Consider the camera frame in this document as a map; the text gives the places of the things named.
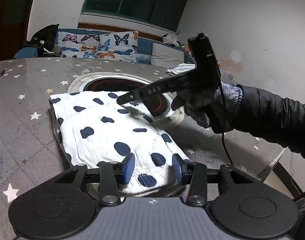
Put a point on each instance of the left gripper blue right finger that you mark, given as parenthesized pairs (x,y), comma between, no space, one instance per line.
(195,176)

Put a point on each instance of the white grey pillow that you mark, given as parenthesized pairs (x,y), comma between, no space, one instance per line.
(163,56)

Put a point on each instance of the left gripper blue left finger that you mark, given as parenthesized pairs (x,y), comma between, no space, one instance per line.
(112,175)

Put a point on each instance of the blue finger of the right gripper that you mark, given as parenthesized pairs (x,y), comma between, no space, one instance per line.
(178,84)

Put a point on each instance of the right hand knitted glove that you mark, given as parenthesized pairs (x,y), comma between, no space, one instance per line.
(212,108)

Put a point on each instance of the black bag on sofa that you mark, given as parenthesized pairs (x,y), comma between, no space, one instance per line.
(44,42)

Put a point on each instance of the right forearm black jacket sleeve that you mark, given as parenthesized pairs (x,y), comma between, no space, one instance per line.
(272,118)

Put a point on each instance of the folded blue striped cloth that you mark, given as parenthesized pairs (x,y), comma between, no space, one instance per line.
(181,68)

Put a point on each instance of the butterfly print cushion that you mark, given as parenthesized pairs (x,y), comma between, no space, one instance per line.
(122,46)

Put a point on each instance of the white navy polka dot garment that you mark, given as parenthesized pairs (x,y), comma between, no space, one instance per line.
(93,129)

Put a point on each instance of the white black plush toy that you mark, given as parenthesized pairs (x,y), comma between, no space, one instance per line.
(172,41)

